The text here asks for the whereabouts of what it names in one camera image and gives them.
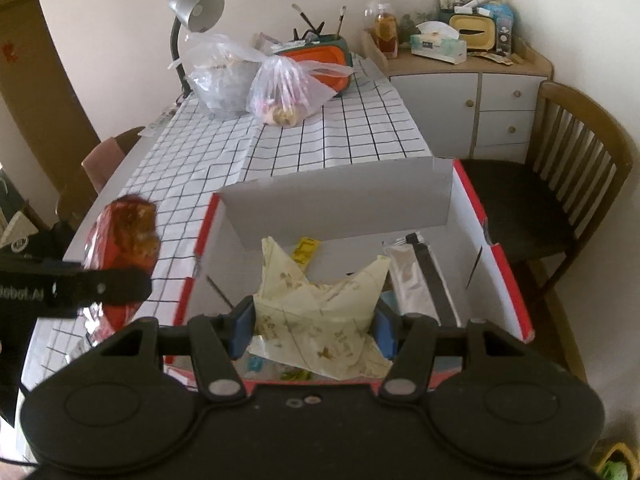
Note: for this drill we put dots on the green white tissue pack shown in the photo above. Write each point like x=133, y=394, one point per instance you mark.
x=437, y=45

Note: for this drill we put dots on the orange and green basin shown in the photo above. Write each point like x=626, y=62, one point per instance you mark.
x=320, y=57

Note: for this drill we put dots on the clear plastic bag pink contents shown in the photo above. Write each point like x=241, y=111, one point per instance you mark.
x=290, y=90

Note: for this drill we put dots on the red cardboard box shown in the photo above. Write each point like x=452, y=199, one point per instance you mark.
x=505, y=280

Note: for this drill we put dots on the black bag white logo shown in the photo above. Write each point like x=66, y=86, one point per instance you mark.
x=22, y=232

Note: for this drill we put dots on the makeup brush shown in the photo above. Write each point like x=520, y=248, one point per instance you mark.
x=301, y=16
x=341, y=19

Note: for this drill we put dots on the clear plastic bag grey contents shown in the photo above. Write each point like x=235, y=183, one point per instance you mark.
x=220, y=80

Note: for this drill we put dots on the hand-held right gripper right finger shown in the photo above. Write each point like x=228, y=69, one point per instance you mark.
x=384, y=330

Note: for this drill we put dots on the pale yellow snack packet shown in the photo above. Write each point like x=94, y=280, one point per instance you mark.
x=320, y=310

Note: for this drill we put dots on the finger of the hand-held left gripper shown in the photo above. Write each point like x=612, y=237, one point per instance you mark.
x=110, y=287

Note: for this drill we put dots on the amber glass jar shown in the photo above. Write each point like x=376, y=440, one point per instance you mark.
x=386, y=27

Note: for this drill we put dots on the brown wooden door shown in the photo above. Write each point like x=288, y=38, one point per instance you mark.
x=35, y=70

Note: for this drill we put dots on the white wooden-top cabinet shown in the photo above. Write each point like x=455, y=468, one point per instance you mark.
x=440, y=105

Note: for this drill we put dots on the small yellow packet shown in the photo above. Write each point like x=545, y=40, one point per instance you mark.
x=306, y=250

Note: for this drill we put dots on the yellow tissue holder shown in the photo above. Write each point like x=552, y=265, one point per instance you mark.
x=470, y=30

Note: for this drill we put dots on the dark wooden slatted chair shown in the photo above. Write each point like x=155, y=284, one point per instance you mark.
x=520, y=200

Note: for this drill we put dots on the red clear-window snack packet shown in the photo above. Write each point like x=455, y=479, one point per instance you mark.
x=127, y=235

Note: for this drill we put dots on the small white green-print packet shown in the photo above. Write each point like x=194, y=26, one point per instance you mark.
x=295, y=372

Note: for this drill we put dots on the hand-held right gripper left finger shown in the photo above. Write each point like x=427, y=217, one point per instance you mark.
x=243, y=325

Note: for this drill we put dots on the grey desk lamp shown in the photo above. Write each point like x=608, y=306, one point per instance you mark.
x=197, y=7

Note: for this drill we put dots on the pink padded chair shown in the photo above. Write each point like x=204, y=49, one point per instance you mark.
x=102, y=165

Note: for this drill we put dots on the light blue box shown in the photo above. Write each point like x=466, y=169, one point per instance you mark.
x=505, y=30

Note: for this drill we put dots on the silver black-striped snack packet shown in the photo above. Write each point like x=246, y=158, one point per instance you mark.
x=425, y=280

